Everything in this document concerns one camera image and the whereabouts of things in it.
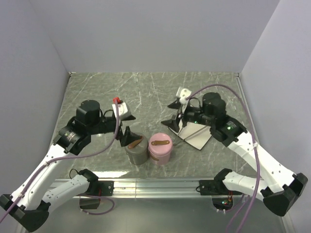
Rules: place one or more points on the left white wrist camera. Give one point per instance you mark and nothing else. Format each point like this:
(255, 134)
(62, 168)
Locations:
(120, 107)

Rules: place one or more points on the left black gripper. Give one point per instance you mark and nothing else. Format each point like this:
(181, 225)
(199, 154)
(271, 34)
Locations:
(128, 136)

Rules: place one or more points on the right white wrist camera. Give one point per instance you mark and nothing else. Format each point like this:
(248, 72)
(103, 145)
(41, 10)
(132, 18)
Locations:
(183, 96)

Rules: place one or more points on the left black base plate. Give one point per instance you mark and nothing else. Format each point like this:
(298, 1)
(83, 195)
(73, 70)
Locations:
(104, 188)

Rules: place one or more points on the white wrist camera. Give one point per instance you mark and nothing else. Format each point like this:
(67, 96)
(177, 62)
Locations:
(183, 96)
(120, 107)

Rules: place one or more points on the aluminium frame rail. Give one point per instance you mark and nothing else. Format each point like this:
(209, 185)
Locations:
(152, 188)

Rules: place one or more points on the white square plate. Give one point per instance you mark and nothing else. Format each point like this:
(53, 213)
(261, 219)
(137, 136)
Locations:
(194, 136)

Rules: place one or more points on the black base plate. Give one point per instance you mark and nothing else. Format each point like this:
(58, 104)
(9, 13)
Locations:
(211, 188)
(104, 188)

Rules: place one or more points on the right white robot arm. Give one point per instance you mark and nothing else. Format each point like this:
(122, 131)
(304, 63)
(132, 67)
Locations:
(277, 186)

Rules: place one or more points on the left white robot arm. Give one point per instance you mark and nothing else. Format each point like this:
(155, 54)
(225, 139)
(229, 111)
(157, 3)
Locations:
(31, 204)

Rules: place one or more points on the pink cup container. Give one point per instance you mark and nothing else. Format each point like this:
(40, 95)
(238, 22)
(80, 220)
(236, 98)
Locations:
(159, 158)

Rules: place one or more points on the tall grey cylinder container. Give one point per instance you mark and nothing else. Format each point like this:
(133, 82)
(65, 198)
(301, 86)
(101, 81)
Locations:
(138, 160)

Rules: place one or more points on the pink round lid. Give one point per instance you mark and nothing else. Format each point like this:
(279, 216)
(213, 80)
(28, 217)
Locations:
(160, 141)

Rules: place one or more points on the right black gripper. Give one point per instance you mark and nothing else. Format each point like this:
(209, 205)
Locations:
(173, 124)

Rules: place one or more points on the metal food tongs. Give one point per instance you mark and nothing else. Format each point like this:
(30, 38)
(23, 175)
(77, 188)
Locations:
(192, 136)

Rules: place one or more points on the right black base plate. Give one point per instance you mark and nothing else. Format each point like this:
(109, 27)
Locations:
(211, 188)

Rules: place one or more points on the grey round lid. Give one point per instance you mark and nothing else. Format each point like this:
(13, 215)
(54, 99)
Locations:
(136, 144)

